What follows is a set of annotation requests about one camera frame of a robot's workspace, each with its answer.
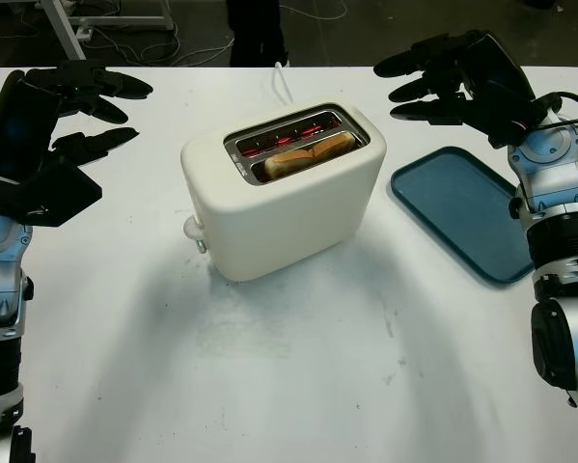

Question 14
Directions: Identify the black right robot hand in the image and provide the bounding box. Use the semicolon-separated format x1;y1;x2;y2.
373;29;537;142

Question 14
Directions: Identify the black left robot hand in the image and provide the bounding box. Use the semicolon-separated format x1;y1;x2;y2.
0;61;153;182

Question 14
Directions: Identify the browned toast slice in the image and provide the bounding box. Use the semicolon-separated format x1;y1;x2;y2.
263;130;356;182

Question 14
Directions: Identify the white toaster lever knob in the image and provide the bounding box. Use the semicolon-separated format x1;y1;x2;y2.
182;215;209;255

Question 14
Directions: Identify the person in black trousers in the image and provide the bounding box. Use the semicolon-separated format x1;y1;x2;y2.
227;0;291;68

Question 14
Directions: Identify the cream white two-slot toaster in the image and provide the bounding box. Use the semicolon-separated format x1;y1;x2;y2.
179;101;388;284

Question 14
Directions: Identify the dark blue plastic tray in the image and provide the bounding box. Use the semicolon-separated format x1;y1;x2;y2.
390;146;536;289

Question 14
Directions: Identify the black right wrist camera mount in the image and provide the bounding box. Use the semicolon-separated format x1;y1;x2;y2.
464;95;543;150

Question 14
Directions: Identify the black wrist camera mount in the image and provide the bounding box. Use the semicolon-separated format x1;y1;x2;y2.
464;95;543;150
0;156;103;229

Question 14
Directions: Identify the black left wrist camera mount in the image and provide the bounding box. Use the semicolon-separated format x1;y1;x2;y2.
0;156;103;229

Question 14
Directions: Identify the white metal table frame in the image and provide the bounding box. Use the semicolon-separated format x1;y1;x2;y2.
36;0;175;62

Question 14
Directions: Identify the thin white floor cable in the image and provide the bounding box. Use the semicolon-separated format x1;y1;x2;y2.
90;17;236;67

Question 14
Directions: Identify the white toaster power cord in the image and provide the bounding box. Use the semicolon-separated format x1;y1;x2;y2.
268;61;295;105

